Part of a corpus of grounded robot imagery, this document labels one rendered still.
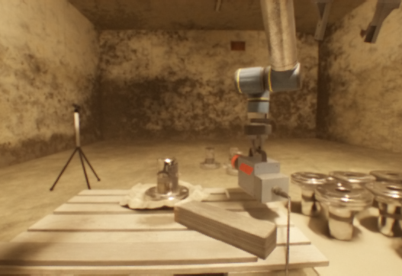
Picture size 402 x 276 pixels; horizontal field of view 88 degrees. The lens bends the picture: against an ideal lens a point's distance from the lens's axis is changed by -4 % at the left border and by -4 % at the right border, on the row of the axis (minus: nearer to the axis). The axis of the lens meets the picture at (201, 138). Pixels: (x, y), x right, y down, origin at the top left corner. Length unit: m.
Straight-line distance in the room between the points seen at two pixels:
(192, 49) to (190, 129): 2.15
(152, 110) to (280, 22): 5.49
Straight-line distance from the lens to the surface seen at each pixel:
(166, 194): 1.28
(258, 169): 1.09
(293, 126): 6.71
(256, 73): 0.98
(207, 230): 0.97
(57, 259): 0.94
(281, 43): 0.88
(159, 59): 6.31
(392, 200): 1.40
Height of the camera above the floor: 0.63
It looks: 6 degrees down
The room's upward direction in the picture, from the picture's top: straight up
